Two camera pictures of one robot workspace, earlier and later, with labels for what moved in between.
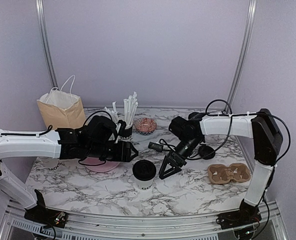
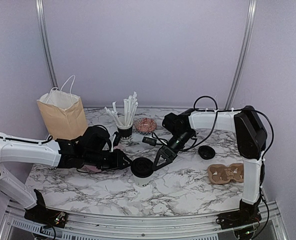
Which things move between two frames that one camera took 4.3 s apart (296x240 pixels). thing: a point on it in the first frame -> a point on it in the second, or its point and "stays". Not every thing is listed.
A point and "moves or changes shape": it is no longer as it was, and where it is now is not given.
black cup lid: [144, 170] moves or changes shape
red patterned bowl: [145, 126] stays
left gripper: [124, 154] -> [118, 161]
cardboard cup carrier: [220, 174] stays
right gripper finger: [174, 169] -> [168, 161]
